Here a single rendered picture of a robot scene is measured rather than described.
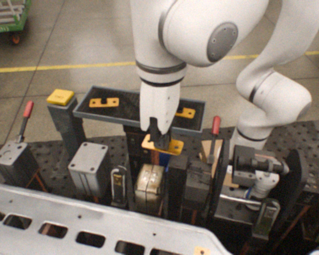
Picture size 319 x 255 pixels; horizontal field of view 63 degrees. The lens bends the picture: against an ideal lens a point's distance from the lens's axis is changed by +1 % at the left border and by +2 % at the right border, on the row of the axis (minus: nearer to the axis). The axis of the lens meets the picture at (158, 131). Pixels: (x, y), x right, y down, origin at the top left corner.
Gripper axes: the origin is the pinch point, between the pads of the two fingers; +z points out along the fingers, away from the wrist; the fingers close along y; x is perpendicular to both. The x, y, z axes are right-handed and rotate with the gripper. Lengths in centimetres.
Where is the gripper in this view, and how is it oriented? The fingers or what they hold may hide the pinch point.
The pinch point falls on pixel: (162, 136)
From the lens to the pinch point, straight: 53.0
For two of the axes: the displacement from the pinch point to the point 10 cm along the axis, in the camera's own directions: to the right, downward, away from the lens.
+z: 0.2, 7.1, 7.0
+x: 9.5, 2.1, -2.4
